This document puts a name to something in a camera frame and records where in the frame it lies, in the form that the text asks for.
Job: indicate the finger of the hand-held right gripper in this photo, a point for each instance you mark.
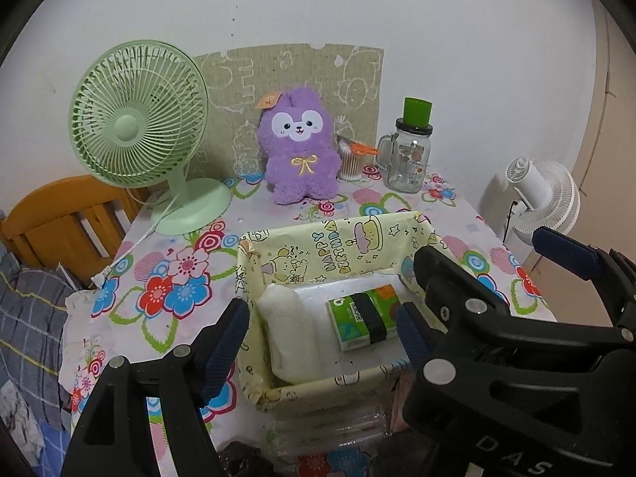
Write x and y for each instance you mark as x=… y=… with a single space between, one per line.
x=566 y=253
x=447 y=283

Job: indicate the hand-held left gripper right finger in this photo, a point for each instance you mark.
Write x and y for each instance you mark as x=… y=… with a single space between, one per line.
x=412 y=335

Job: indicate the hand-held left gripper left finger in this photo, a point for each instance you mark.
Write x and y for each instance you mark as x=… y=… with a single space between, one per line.
x=223 y=345

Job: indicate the green tissue packet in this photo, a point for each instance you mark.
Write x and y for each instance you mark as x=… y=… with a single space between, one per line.
x=357 y=318

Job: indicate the black sock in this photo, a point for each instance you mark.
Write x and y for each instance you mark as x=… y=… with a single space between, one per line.
x=243 y=459

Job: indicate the yellow printed storage box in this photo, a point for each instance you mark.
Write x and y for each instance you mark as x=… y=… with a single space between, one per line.
x=308 y=258

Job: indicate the white soft pack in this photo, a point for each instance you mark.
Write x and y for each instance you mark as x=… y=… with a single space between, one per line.
x=293 y=338

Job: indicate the white standing fan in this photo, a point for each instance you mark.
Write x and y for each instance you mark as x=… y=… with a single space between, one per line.
x=546 y=198

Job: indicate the floral tablecloth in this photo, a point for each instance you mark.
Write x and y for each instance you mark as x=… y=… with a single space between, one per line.
x=174 y=268

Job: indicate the clear plastic packaging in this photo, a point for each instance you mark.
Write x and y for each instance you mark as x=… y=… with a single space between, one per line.
x=333 y=422

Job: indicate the glass mug with green lid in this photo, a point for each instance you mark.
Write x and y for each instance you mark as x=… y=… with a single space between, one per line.
x=407 y=169

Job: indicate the clear cotton swab jar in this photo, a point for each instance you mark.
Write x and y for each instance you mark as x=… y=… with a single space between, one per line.
x=350 y=166

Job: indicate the purple plush bunny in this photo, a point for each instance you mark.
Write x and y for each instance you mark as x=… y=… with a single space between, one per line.
x=298 y=179

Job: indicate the grey plaid bedding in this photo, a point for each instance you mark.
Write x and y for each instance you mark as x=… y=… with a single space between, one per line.
x=30 y=318

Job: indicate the blue sheet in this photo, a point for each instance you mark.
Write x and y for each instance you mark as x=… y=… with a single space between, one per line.
x=54 y=449

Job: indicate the wooden chair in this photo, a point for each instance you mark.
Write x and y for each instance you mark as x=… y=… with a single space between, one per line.
x=49 y=218

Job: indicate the white patterned cloth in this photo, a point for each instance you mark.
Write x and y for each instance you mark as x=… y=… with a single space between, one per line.
x=17 y=417

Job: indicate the green desk fan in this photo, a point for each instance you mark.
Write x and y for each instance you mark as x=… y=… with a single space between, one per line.
x=129 y=126

